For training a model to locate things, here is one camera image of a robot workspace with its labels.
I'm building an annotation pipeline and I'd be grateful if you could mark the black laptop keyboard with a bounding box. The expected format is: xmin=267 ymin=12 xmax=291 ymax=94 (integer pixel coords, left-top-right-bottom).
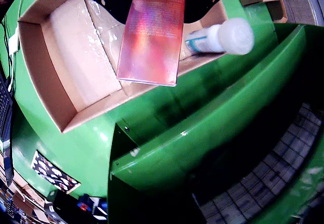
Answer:
xmin=0 ymin=74 xmax=15 ymax=187

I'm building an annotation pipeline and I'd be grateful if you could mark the white bottle teal label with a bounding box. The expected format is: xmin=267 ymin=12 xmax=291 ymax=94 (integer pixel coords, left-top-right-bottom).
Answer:
xmin=185 ymin=17 xmax=255 ymax=56

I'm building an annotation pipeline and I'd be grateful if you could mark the blue white small box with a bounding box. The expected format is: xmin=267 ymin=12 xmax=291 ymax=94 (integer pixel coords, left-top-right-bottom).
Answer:
xmin=77 ymin=194 xmax=108 ymax=221

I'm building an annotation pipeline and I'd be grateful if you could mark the brown cardboard box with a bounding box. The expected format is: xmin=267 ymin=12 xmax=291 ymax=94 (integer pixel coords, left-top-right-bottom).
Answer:
xmin=235 ymin=0 xmax=289 ymax=24

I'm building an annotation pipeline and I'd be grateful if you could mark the shallow cardboard tray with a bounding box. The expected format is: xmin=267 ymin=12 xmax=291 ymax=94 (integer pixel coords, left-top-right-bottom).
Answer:
xmin=17 ymin=0 xmax=228 ymax=133

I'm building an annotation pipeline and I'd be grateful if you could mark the green metal shelf unit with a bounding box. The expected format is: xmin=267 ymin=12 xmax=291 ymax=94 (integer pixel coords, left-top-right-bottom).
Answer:
xmin=107 ymin=23 xmax=324 ymax=224

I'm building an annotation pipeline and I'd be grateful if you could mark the red product box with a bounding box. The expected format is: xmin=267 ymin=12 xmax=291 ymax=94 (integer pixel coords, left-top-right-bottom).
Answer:
xmin=116 ymin=0 xmax=189 ymax=87

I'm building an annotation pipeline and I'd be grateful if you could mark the black white photo card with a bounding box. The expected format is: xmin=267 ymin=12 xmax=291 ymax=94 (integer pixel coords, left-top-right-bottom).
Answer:
xmin=30 ymin=150 xmax=82 ymax=194

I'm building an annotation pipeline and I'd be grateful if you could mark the white power adapter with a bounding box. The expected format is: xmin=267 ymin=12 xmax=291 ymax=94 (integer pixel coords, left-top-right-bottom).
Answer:
xmin=9 ymin=26 xmax=20 ymax=55

